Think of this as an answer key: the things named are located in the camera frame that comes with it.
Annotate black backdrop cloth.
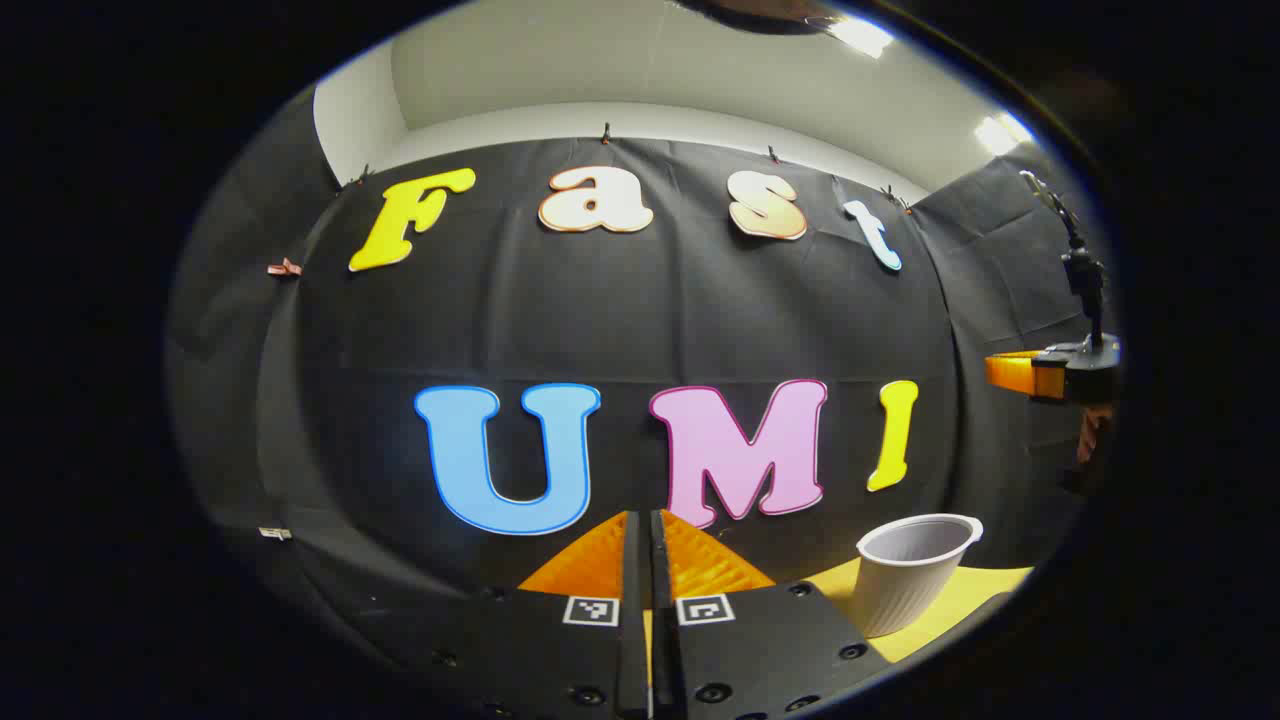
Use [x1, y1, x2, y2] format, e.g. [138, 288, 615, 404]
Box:
[165, 85, 1111, 701]

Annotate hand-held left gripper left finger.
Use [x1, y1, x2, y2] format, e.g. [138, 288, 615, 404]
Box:
[400, 510, 649, 720]

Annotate white garbage bin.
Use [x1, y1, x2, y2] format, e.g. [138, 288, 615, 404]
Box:
[856, 513, 984, 639]

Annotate ceiling light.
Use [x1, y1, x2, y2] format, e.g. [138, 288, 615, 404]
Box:
[975, 112, 1036, 156]
[825, 15, 894, 59]

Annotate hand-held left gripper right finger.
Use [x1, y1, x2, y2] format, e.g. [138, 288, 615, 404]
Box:
[650, 510, 891, 720]

